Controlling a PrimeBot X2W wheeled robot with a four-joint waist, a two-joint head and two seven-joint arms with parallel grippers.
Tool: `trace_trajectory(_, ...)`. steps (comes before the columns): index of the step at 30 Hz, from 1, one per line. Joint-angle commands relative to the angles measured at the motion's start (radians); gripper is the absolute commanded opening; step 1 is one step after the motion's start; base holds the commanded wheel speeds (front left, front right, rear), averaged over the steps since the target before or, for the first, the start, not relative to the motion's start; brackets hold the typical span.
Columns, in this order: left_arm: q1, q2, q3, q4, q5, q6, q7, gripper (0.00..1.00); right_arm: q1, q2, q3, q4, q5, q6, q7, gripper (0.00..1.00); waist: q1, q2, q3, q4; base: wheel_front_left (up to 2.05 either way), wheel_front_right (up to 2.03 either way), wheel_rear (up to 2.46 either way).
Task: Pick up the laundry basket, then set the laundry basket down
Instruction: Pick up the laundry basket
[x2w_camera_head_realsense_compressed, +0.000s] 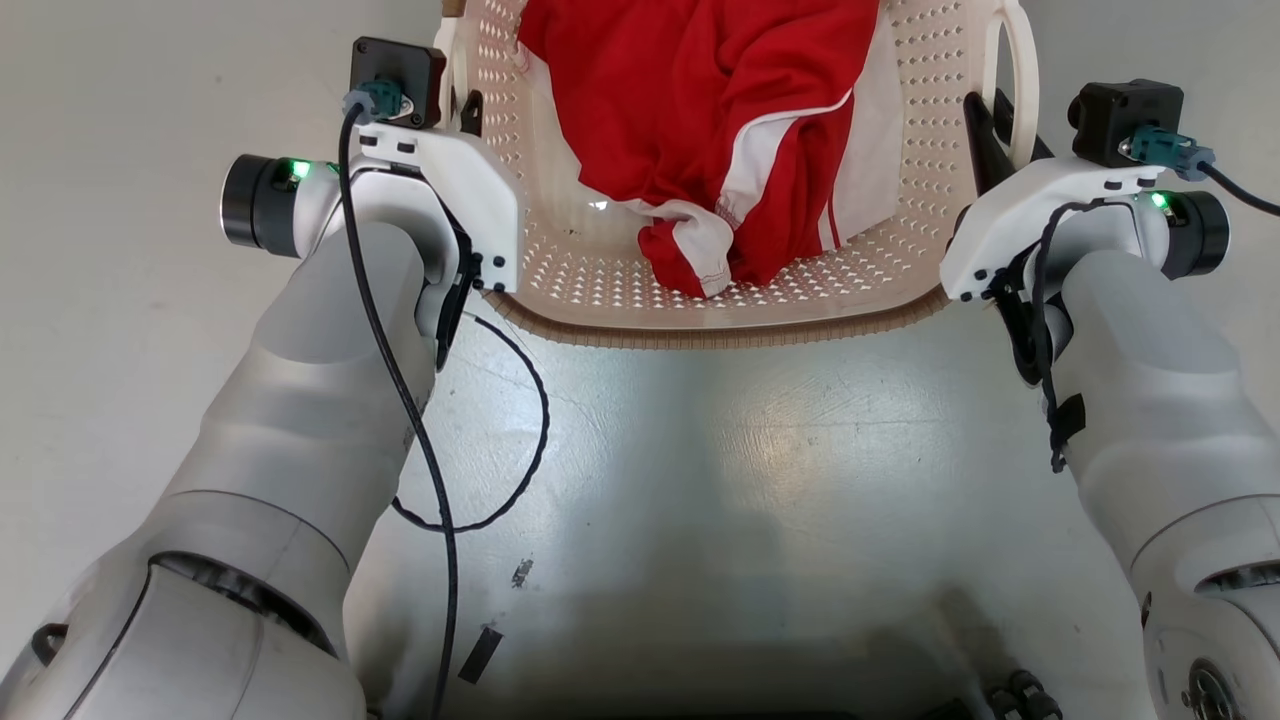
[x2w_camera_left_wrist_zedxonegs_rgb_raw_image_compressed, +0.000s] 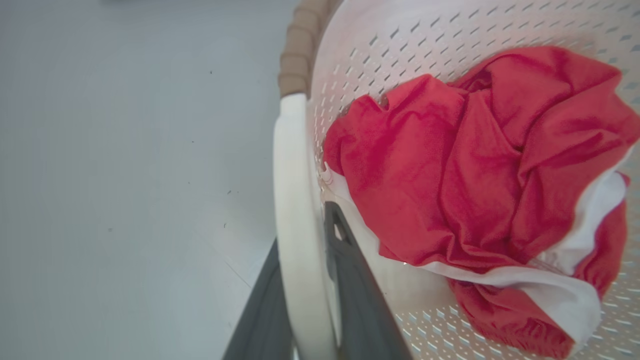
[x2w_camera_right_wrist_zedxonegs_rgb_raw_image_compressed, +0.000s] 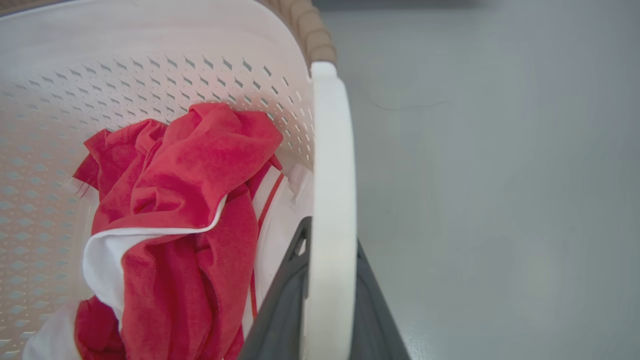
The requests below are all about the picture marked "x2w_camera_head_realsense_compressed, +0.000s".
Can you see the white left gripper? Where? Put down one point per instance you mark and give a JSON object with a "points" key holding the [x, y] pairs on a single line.
{"points": [[480, 190]]}

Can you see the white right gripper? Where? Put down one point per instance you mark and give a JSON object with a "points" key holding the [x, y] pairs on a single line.
{"points": [[1040, 185]]}

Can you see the beige perforated plastic laundry basket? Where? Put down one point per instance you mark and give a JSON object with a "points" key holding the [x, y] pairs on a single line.
{"points": [[930, 120]]}

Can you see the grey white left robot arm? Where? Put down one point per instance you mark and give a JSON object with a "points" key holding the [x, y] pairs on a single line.
{"points": [[290, 400]]}

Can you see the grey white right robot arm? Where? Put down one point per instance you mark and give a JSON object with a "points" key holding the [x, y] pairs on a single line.
{"points": [[1170, 400]]}

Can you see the red and white garment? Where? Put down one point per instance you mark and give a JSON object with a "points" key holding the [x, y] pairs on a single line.
{"points": [[690, 110]]}

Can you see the grey metallic robot torso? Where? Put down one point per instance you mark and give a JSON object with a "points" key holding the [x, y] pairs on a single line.
{"points": [[760, 480]]}

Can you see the small dark sticker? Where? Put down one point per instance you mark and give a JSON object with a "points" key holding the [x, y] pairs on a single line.
{"points": [[522, 573]]}

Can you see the black tape strip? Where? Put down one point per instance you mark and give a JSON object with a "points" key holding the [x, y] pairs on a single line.
{"points": [[481, 654]]}

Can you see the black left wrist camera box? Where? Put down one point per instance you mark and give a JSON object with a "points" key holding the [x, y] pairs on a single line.
{"points": [[400, 75]]}

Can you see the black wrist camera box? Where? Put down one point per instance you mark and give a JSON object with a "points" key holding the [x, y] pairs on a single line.
{"points": [[1115, 120], [400, 75]]}

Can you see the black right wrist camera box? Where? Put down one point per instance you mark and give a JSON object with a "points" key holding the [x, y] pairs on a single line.
{"points": [[1115, 120]]}

